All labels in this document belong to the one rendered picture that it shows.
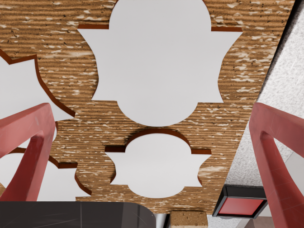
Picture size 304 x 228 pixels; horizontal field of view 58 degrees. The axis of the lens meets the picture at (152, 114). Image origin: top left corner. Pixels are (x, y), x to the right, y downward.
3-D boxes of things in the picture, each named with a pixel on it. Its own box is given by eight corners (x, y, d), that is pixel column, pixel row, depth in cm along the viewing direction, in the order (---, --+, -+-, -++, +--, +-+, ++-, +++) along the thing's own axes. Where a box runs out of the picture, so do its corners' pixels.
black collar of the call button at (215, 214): (269, 188, 43) (273, 198, 42) (253, 210, 48) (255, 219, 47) (222, 186, 43) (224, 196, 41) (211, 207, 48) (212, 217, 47)
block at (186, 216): (206, 210, 44) (209, 227, 42) (205, 215, 45) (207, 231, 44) (170, 209, 44) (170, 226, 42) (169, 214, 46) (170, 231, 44)
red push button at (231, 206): (263, 191, 44) (265, 199, 43) (250, 207, 48) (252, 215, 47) (225, 188, 43) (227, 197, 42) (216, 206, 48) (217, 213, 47)
